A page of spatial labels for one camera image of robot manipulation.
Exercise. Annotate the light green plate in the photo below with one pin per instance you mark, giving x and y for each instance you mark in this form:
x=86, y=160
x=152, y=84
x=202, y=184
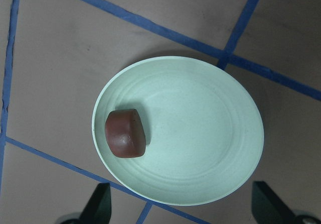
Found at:
x=204, y=133

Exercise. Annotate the brown steamed bun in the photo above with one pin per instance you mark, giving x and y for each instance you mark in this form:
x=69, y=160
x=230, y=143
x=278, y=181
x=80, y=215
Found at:
x=125, y=134

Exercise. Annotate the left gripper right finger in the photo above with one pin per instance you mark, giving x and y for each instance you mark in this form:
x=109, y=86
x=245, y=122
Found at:
x=268, y=208

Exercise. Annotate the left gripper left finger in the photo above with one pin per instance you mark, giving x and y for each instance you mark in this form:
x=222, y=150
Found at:
x=98, y=208

